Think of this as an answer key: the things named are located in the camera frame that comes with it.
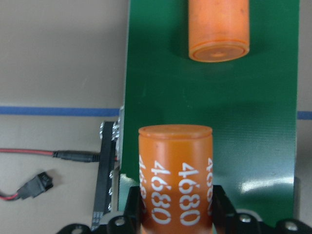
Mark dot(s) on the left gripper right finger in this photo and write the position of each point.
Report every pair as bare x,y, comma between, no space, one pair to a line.
223,211

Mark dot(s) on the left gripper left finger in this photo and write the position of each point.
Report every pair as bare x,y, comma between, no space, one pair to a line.
133,212

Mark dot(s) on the orange cylinder with 4680 print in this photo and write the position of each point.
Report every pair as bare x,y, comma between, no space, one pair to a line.
176,179

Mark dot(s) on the plain orange cylinder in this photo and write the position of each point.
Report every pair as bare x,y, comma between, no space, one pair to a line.
218,30

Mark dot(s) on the green conveyor belt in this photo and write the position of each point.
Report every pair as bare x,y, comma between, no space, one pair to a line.
250,102

